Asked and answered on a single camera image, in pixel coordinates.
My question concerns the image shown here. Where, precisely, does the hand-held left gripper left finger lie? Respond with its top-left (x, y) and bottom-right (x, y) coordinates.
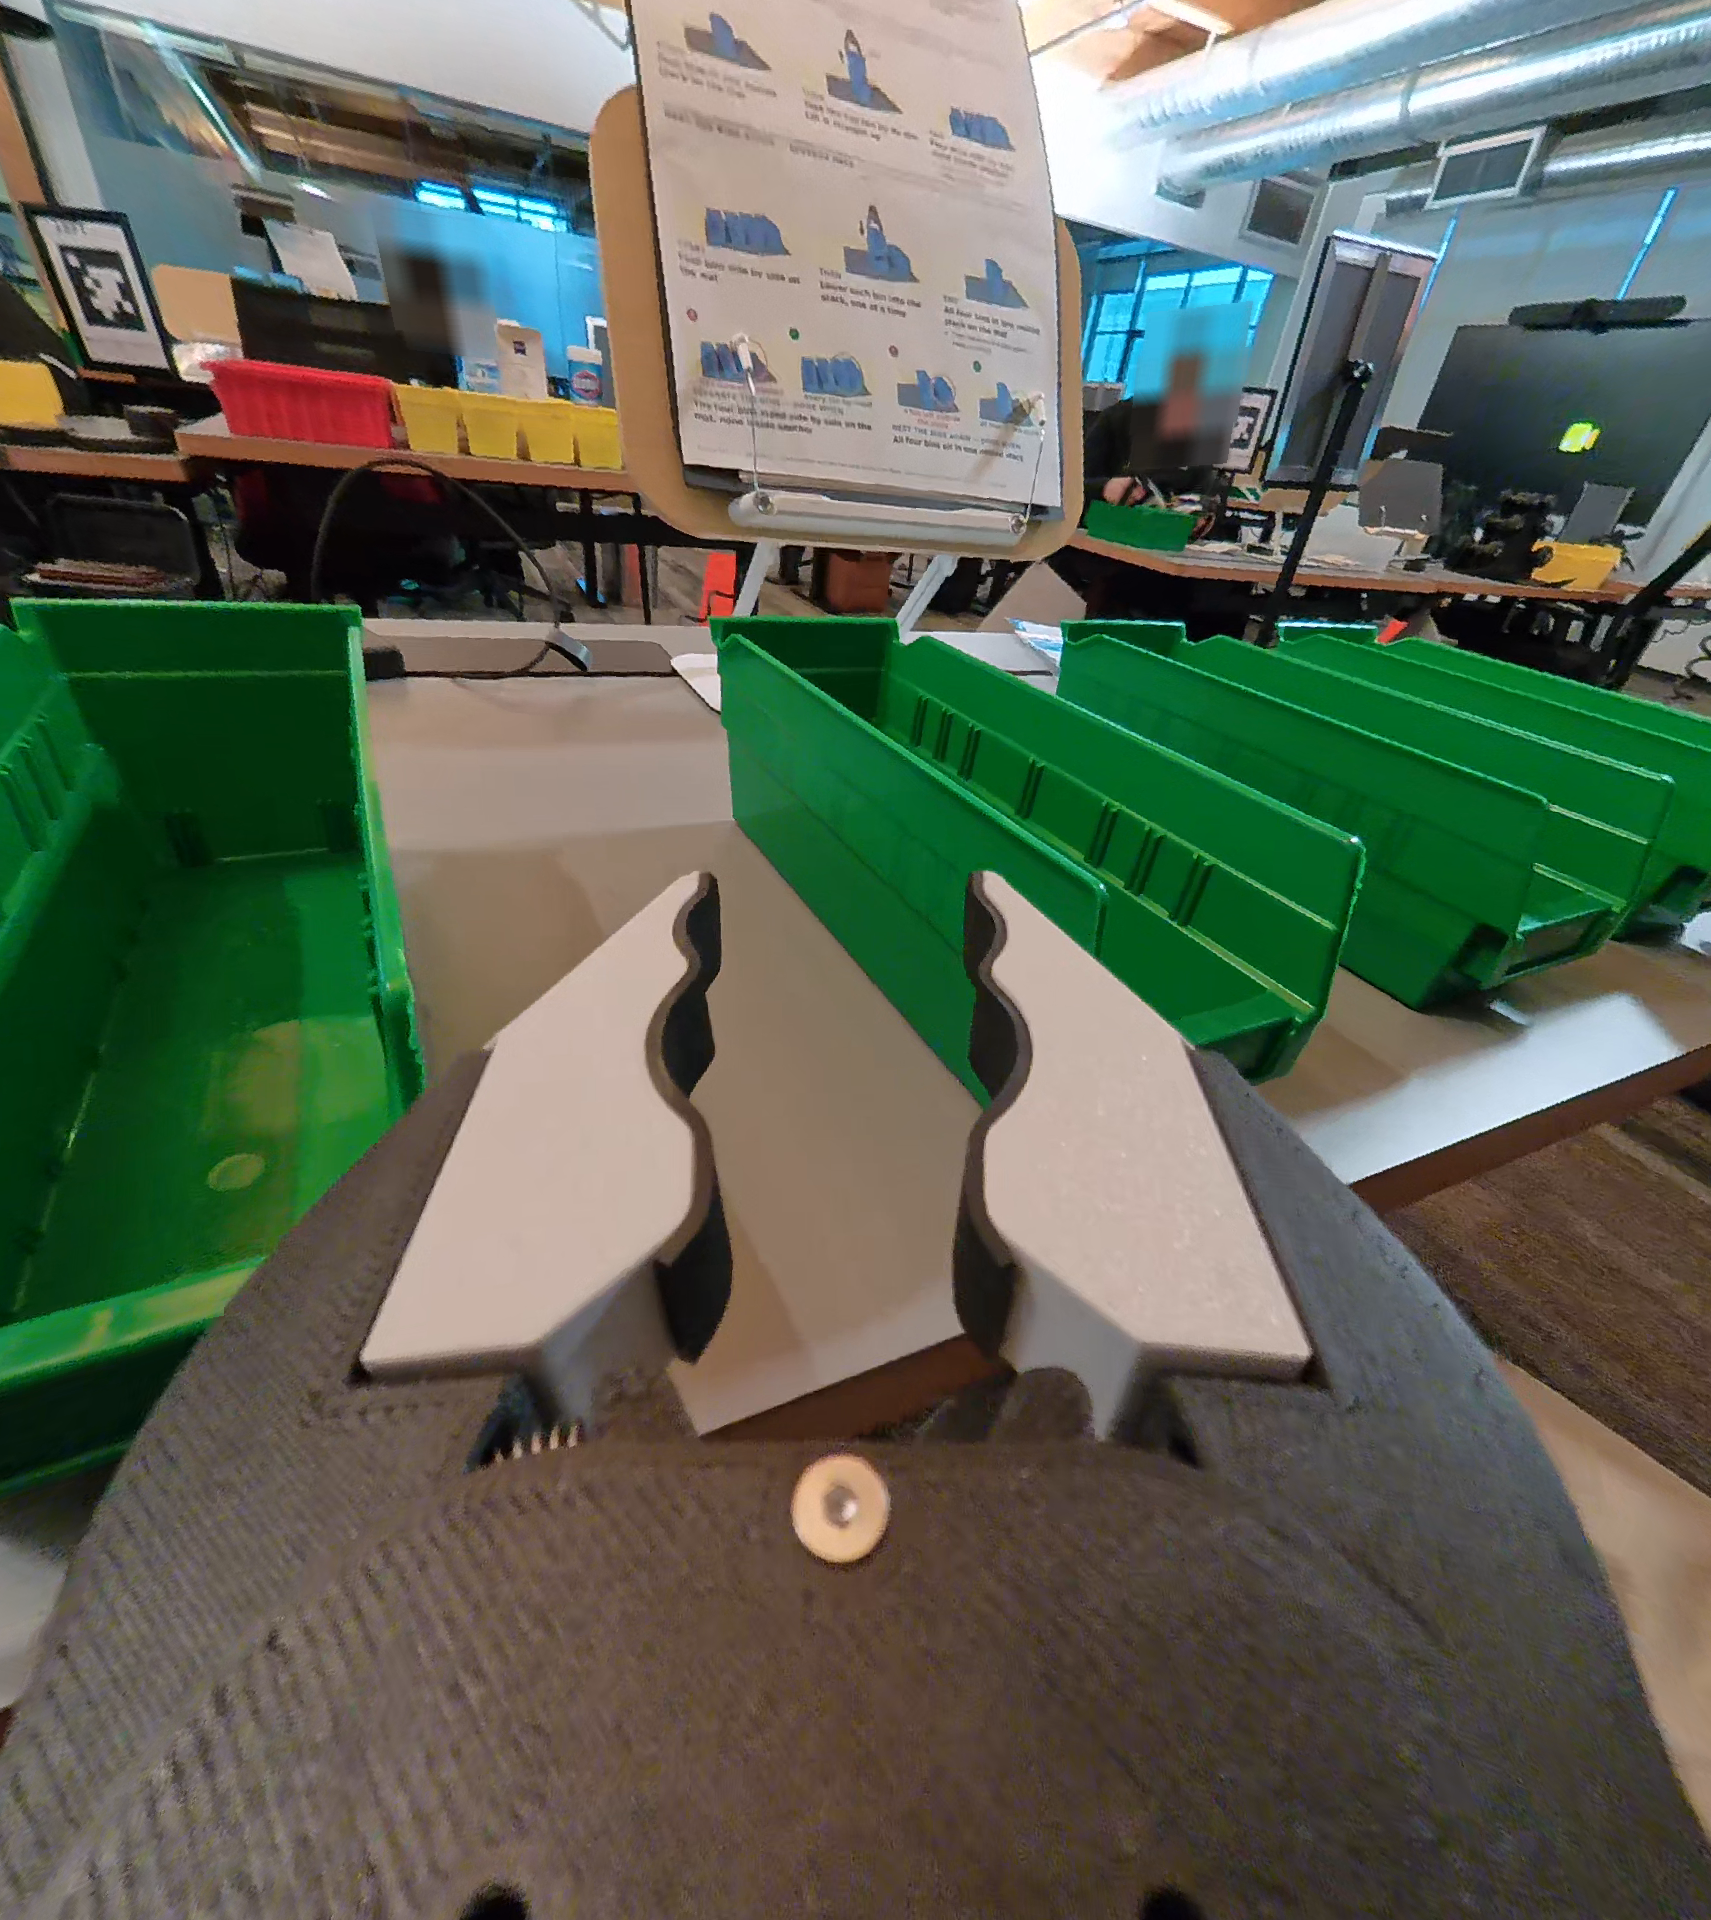
top-left (356, 871), bottom-right (739, 1428)

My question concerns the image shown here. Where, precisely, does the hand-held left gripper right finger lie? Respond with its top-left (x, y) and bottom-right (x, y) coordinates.
top-left (951, 871), bottom-right (1317, 1446)

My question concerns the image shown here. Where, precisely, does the green plastic bin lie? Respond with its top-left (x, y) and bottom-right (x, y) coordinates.
top-left (0, 598), bottom-right (428, 1530)
top-left (1274, 624), bottom-right (1711, 945)
top-left (1057, 617), bottom-right (1675, 1009)
top-left (713, 615), bottom-right (1367, 1105)

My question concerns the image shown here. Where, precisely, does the grey desk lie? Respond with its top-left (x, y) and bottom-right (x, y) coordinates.
top-left (0, 624), bottom-right (1711, 1756)

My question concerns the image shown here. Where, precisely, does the black monitor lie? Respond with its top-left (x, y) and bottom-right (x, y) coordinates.
top-left (1407, 313), bottom-right (1711, 526)

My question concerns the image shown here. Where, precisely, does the long wooden table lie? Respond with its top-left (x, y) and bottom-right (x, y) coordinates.
top-left (1063, 523), bottom-right (1711, 606)
top-left (0, 427), bottom-right (674, 496)

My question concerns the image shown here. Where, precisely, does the tilted screen on pole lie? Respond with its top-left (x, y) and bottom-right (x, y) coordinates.
top-left (1266, 234), bottom-right (1440, 486)

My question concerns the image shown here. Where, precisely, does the person's trousered leg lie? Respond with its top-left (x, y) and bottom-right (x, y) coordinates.
top-left (1497, 1361), bottom-right (1711, 1873)

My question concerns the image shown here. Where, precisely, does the black battery charger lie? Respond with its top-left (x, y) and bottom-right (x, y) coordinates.
top-left (31, 496), bottom-right (210, 602)

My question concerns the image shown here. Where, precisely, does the row of small yellow bins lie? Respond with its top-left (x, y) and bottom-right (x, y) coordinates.
top-left (389, 380), bottom-right (626, 471)

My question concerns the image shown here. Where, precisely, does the red bin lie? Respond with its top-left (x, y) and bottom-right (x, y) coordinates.
top-left (210, 355), bottom-right (398, 451)

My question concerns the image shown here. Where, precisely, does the silver air duct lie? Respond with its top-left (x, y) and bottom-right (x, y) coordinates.
top-left (1103, 0), bottom-right (1711, 205)

